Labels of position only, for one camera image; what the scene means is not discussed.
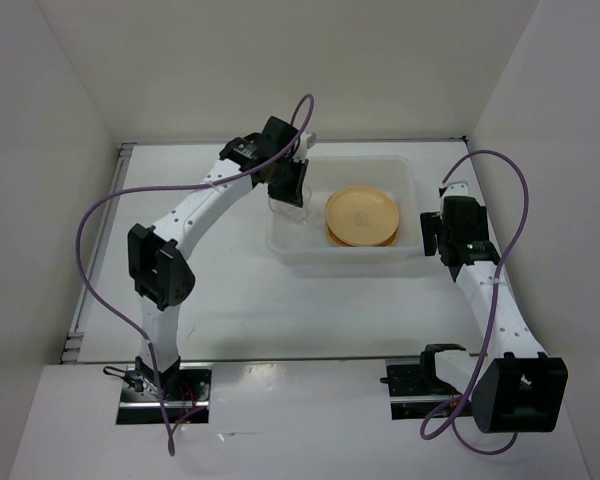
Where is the clear plastic cup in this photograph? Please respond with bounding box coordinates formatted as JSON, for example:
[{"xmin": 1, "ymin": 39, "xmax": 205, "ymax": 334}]
[{"xmin": 269, "ymin": 186, "xmax": 312, "ymax": 224}]

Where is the yellow bear plate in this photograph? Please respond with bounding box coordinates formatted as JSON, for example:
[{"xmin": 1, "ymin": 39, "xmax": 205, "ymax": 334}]
[{"xmin": 326, "ymin": 226, "xmax": 399, "ymax": 248}]

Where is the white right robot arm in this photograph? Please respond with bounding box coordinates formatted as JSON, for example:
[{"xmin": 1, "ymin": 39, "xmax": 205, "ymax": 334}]
[{"xmin": 418, "ymin": 194, "xmax": 568, "ymax": 433}]

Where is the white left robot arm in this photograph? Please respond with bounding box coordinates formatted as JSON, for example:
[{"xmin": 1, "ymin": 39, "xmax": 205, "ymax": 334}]
[{"xmin": 127, "ymin": 116, "xmax": 316, "ymax": 400}]

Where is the white plastic bin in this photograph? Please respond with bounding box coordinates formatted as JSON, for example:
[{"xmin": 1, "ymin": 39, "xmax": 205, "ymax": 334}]
[{"xmin": 267, "ymin": 155, "xmax": 422, "ymax": 265}]

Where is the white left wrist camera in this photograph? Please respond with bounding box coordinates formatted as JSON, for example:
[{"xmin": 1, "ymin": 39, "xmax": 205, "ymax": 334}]
[{"xmin": 294, "ymin": 132, "xmax": 316, "ymax": 163}]

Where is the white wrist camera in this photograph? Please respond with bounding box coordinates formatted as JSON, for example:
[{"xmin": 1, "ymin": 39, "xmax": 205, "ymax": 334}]
[
  {"xmin": 438, "ymin": 181, "xmax": 470, "ymax": 199},
  {"xmin": 294, "ymin": 132, "xmax": 316, "ymax": 163}
]

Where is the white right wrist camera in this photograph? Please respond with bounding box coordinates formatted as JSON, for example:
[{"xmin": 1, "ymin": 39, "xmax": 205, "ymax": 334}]
[{"xmin": 438, "ymin": 181, "xmax": 470, "ymax": 199}]

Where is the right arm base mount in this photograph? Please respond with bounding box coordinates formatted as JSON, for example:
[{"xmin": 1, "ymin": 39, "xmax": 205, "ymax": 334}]
[{"xmin": 380, "ymin": 357, "xmax": 457, "ymax": 421}]

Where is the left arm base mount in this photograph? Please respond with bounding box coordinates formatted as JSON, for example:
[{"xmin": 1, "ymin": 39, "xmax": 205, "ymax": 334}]
[{"xmin": 103, "ymin": 362, "xmax": 212, "ymax": 426}]

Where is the metal table edge rail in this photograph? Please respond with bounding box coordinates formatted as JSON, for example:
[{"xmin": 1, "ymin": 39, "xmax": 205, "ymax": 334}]
[{"xmin": 59, "ymin": 142, "xmax": 136, "ymax": 365}]

